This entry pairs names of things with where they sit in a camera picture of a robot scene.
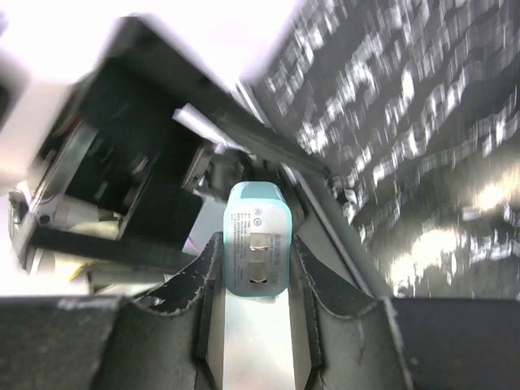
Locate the teal plug adapter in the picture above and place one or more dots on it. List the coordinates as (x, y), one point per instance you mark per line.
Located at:
(257, 239)

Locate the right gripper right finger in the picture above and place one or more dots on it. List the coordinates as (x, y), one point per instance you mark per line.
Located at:
(345, 339)

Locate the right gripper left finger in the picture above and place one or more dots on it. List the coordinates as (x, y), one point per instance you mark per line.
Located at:
(172, 338)

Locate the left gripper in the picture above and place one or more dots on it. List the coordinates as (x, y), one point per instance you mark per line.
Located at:
(112, 142)

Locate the black marble pattern mat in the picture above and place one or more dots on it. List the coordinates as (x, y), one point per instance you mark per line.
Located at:
(414, 107)

